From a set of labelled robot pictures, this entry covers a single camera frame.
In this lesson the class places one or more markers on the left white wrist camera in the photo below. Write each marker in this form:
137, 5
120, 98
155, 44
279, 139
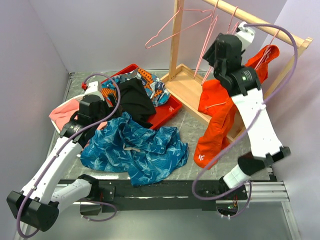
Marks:
93, 88

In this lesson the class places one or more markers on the pink wire hanger far left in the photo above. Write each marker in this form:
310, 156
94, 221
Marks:
175, 19

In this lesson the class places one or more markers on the orange dotted patterned shorts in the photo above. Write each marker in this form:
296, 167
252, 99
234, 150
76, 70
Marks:
154, 87

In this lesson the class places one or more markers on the pink wire hanger with shorts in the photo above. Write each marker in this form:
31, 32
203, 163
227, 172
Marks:
265, 55

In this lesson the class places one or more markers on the wooden clothes rack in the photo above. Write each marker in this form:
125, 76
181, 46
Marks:
182, 84

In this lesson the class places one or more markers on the black garment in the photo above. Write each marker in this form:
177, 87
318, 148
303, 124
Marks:
135, 101

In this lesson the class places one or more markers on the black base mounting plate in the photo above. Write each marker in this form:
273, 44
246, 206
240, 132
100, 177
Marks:
165, 195

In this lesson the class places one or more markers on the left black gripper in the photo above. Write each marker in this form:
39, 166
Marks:
103, 103

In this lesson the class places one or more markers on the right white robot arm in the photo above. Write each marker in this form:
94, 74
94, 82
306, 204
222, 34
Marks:
243, 85

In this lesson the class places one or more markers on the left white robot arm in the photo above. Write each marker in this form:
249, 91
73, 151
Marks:
37, 204

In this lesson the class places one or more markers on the blue leaf-print shorts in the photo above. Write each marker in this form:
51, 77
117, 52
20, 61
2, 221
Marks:
123, 146

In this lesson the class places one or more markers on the white perforated basket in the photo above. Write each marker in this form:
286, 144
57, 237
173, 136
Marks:
62, 105

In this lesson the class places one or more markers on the pink cloth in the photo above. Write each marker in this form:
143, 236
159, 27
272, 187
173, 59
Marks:
62, 113

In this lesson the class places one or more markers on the red plastic tray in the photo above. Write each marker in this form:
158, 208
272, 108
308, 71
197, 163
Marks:
164, 112

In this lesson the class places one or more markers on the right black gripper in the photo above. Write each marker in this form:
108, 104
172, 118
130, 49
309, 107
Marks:
209, 55

